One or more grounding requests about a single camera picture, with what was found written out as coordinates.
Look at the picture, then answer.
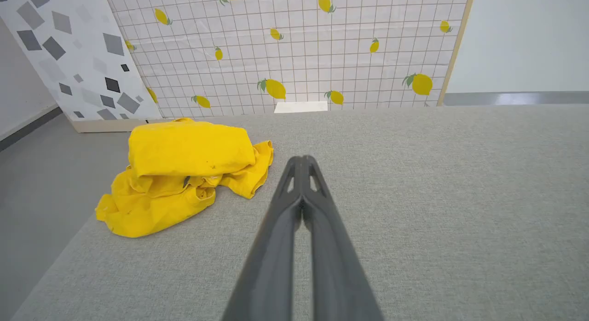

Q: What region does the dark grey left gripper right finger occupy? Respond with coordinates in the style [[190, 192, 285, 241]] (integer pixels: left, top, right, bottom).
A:
[[302, 155, 385, 321]]

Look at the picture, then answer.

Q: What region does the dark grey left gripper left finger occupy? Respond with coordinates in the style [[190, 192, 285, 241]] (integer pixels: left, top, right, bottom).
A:
[[222, 156, 303, 321]]

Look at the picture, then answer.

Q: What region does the yellow bear face t-shirt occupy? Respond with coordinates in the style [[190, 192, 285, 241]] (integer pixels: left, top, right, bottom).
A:
[[95, 117, 274, 239]]

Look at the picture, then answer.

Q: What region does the grey fabric sofa surface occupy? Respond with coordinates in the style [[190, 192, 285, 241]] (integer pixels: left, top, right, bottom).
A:
[[9, 105, 589, 321]]

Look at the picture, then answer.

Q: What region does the lemon print grid backdrop board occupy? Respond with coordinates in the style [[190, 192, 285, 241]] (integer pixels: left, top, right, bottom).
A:
[[104, 0, 477, 119]]

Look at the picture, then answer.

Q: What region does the grey diamond pattern panel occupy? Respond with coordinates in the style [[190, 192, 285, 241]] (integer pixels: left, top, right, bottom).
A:
[[0, 0, 162, 133]]

